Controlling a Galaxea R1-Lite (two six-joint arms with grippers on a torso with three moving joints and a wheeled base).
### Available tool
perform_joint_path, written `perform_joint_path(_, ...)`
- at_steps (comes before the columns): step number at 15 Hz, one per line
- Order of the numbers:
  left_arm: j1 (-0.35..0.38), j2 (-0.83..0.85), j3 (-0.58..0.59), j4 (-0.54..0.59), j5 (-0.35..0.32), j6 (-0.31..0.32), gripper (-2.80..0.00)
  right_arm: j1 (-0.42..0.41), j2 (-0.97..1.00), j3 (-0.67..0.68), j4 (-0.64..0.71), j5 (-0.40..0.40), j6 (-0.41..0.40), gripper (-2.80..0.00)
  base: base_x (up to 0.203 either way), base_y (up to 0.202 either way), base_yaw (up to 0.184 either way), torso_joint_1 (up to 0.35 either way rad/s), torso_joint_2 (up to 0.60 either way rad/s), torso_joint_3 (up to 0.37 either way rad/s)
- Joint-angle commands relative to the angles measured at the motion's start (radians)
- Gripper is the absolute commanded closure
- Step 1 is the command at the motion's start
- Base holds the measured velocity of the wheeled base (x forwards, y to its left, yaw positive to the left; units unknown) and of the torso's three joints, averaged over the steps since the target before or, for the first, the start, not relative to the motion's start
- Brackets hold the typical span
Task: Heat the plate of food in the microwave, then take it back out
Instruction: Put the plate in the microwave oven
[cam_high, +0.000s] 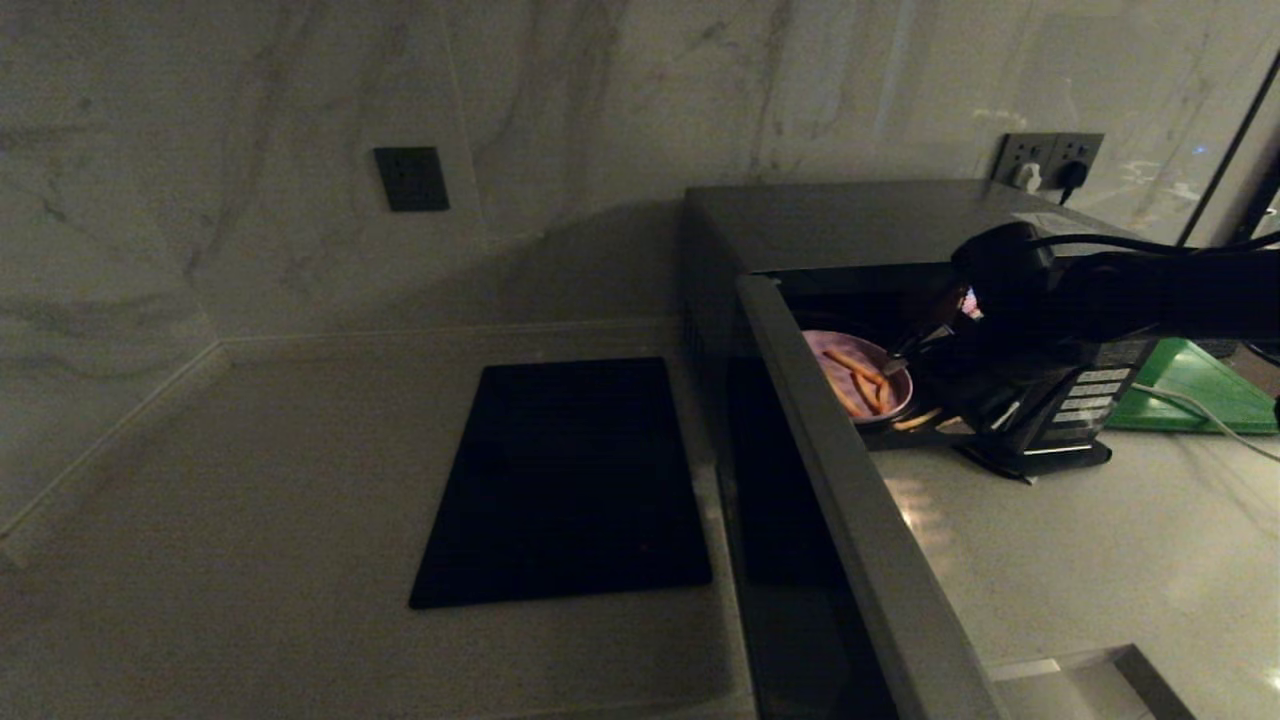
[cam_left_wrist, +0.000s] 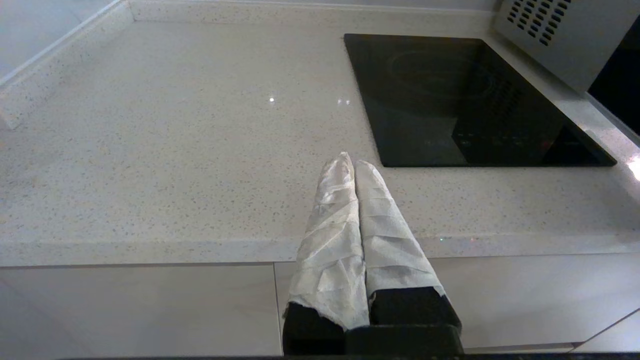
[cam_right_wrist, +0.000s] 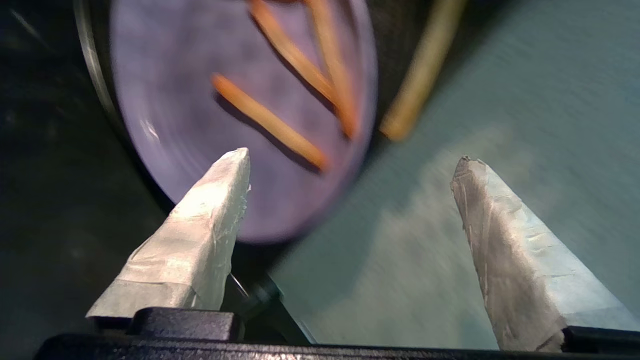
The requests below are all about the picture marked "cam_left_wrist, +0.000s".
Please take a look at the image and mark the wide grey cabinet front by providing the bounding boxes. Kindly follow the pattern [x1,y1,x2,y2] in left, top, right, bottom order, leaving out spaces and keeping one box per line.
[0,264,281,358]

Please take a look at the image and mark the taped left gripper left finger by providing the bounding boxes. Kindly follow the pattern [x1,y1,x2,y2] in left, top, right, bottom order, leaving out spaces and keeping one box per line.
[282,151,371,356]

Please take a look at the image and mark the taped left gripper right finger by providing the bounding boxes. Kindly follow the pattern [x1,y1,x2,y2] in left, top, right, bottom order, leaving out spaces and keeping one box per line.
[354,160,462,328]

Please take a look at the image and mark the dark glass microwave door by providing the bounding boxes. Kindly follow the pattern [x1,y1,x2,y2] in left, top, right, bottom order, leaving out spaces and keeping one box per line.
[587,15,640,137]

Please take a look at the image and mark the angled grey cabinet front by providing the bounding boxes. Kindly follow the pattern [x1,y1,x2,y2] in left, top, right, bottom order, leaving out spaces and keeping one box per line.
[575,309,640,353]

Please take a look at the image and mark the black glass induction cooktop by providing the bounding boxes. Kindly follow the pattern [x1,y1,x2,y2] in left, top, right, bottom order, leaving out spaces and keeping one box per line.
[344,33,617,168]

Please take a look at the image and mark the silver microwave oven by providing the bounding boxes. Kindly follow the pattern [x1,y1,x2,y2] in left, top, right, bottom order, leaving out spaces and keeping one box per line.
[492,0,640,96]

